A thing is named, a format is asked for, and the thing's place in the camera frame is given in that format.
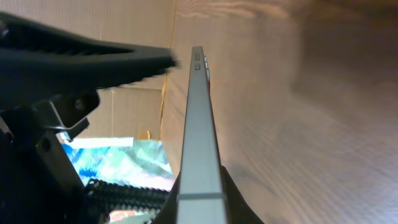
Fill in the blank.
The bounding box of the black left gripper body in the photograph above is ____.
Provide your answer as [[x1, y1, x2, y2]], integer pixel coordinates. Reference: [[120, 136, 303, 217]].
[[1, 91, 109, 223]]

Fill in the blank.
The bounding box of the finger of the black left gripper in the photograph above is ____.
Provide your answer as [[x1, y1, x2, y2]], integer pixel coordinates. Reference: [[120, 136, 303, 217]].
[[1, 12, 177, 103], [83, 179, 170, 223]]

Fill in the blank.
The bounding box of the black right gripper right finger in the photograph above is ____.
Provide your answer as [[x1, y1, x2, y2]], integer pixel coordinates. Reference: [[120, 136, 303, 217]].
[[220, 166, 264, 224]]

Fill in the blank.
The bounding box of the blue patterned cloth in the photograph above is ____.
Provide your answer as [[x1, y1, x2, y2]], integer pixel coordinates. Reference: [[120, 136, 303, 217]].
[[62, 138, 174, 190]]

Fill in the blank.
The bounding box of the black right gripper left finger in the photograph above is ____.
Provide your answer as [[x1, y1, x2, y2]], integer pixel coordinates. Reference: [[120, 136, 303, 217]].
[[152, 175, 180, 224]]

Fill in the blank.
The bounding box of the Galaxy smartphone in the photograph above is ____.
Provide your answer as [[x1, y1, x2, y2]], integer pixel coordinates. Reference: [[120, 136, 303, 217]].
[[177, 46, 228, 224]]

